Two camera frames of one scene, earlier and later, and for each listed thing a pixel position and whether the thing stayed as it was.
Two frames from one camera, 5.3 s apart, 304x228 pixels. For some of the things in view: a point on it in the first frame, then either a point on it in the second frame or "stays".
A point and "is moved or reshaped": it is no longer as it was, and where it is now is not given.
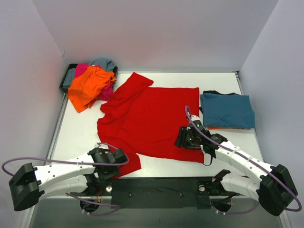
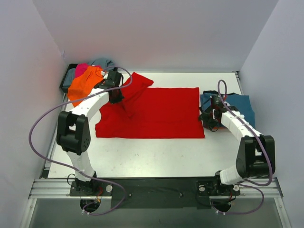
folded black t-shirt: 213,91 stays
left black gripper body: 119,155 → 116,95
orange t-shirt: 85,85 stays
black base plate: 157,193 stays
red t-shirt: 146,122 is moved or reshaped
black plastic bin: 72,65 stays
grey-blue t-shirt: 107,65 stays
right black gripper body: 181,137 → 209,116
